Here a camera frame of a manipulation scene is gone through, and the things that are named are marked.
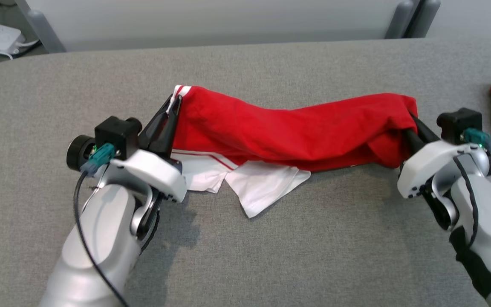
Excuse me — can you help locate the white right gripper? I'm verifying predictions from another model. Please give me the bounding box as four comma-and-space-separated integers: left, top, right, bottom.
397, 111, 491, 199

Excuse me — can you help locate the red shirt with white sleeves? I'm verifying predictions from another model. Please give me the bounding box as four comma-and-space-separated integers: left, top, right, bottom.
170, 84, 419, 219

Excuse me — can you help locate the grey slim partition post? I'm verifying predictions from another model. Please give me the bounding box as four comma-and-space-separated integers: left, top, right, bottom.
15, 0, 66, 54

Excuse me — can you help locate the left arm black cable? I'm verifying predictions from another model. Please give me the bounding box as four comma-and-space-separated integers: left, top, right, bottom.
74, 143, 129, 307

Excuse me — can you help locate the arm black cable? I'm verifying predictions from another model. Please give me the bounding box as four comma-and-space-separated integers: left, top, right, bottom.
74, 143, 129, 307
452, 128, 491, 248

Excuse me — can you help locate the grey double partition post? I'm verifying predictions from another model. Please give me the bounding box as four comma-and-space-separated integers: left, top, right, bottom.
384, 0, 442, 40

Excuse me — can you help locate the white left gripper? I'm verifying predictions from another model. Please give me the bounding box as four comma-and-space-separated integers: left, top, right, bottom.
66, 95, 188, 203

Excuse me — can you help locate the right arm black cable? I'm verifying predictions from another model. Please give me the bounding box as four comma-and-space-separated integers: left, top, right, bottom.
452, 128, 491, 248

